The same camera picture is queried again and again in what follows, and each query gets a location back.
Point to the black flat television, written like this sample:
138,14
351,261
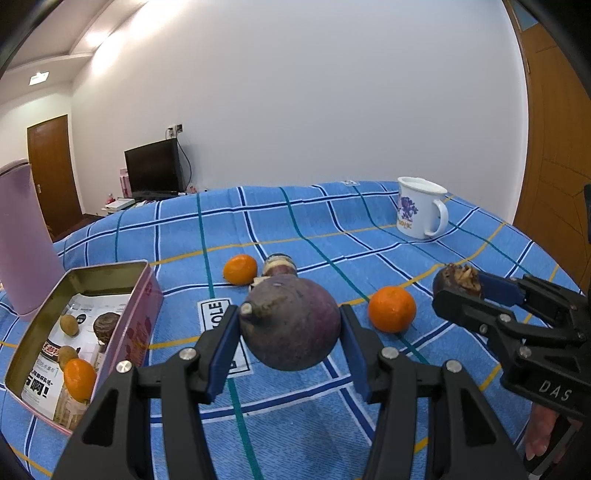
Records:
152,168

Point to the brown wooden door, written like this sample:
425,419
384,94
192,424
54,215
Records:
51,175

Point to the flat white set-top box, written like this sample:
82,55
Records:
119,204

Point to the blue plaid towel cloth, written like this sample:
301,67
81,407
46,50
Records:
300,221

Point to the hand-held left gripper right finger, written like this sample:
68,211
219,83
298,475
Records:
358,350

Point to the wall power socket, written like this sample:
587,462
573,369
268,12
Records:
174,129

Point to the round purple fruit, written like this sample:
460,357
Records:
291,323

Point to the ceiling light panel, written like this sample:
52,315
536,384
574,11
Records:
38,77

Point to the white mug with purple print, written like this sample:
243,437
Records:
418,207

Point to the small orange tangerine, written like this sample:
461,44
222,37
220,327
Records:
79,379
240,270

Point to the small yellow-brown longan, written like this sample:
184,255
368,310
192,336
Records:
67,355
69,324

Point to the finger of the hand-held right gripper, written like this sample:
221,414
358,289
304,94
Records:
501,290
461,307

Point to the pink tin box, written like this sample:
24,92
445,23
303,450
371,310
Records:
138,318

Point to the printed paper leaflet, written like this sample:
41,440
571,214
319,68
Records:
87,302

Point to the pink electric kettle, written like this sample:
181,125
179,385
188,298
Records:
23,240

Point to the pink carton box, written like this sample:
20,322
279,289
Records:
123,180

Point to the person's right hand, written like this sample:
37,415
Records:
540,434

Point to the light wooden door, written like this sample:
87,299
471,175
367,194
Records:
549,115

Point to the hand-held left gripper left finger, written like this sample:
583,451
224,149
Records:
221,355

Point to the large orange tangerine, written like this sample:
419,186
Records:
391,308

